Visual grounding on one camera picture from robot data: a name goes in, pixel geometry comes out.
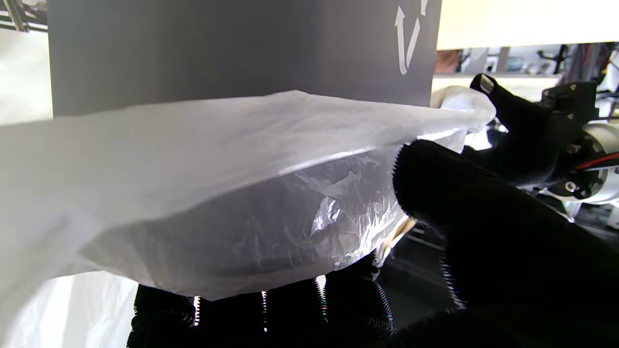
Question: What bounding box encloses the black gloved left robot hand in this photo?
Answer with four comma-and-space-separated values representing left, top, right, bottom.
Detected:
462, 73, 581, 187

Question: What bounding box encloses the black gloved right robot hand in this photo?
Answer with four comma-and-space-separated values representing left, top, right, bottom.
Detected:
127, 140, 619, 348

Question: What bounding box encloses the grey plastic waste bin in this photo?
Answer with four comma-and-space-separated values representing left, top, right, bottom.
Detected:
47, 0, 442, 116

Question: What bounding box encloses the white translucent garbage bag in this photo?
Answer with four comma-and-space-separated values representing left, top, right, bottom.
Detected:
0, 86, 497, 348

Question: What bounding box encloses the printed kitchen backdrop cloth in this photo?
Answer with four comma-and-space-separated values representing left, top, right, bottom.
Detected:
0, 0, 53, 126

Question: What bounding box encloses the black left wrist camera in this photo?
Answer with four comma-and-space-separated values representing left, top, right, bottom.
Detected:
539, 82, 598, 127

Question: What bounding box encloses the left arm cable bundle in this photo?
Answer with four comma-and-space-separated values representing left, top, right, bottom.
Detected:
575, 153, 619, 171

